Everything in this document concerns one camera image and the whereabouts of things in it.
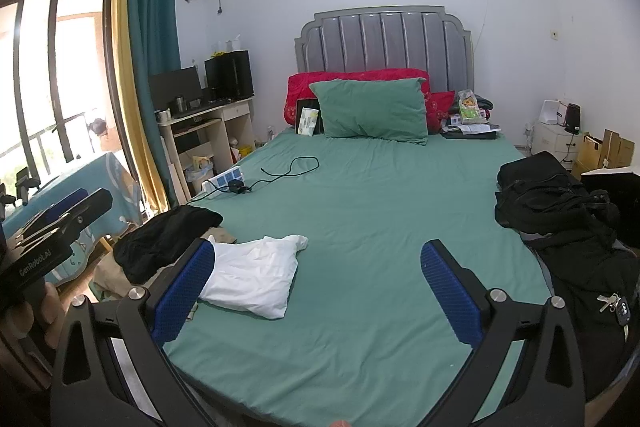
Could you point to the light wooden desk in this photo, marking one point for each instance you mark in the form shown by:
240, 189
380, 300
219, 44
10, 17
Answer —
235, 122

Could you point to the cardboard boxes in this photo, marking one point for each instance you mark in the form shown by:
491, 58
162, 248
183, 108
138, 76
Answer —
607, 152

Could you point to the grey padded headboard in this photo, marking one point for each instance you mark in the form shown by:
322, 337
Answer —
385, 42

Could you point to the black computer tower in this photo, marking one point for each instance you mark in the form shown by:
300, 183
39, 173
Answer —
230, 77

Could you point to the tissue pack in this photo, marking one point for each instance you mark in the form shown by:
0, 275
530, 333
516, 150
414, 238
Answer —
308, 122

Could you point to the stack of books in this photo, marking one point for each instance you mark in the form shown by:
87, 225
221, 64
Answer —
470, 133

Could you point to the large red pillow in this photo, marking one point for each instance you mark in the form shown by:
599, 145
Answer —
300, 89

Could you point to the balcony window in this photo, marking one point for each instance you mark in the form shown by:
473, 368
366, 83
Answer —
50, 72

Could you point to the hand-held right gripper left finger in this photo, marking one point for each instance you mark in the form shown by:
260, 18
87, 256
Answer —
182, 292

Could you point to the beige garment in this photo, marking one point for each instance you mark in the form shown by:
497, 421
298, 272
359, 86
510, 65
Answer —
112, 279

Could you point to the table with blue cloth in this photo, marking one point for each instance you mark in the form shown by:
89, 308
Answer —
110, 187

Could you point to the yellow curtain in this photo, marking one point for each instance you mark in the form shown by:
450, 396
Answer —
127, 82

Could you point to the black garment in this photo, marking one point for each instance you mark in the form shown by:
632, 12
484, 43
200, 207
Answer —
160, 237

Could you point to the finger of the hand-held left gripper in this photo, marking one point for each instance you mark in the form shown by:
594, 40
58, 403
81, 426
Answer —
65, 202
87, 212

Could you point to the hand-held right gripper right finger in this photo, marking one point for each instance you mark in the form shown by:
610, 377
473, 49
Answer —
450, 292

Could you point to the white box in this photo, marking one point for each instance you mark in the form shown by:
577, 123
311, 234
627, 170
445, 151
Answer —
552, 113

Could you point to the teal curtain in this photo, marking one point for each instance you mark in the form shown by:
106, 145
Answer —
152, 32

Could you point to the black clothes pile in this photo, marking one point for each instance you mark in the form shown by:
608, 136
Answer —
585, 272
545, 192

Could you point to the black speaker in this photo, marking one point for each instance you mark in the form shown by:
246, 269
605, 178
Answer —
573, 119

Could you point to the trash bin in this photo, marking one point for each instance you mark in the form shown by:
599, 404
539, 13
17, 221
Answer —
197, 174

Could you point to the black clothes pile right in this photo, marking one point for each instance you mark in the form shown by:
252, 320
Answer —
585, 272

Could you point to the white hoodie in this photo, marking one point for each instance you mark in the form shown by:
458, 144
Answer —
250, 277

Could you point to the metal cup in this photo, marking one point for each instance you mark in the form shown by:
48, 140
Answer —
180, 103

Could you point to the white nightstand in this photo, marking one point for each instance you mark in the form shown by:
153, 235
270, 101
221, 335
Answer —
550, 144

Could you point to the black tablet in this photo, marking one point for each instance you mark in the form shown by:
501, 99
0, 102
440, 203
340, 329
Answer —
306, 103

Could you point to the small red pillow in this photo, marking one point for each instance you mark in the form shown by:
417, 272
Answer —
440, 107

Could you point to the white cup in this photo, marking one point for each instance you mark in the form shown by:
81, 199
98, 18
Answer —
165, 117

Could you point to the white blue power strip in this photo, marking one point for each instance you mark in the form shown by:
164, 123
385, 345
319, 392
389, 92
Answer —
222, 179

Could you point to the bunch of keys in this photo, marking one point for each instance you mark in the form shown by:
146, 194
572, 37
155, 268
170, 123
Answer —
615, 307

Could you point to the black monitor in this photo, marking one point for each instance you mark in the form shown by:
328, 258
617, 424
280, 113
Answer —
175, 89

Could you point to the person's left hand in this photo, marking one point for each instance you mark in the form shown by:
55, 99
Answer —
45, 312

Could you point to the green pillow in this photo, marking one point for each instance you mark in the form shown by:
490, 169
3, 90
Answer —
370, 112

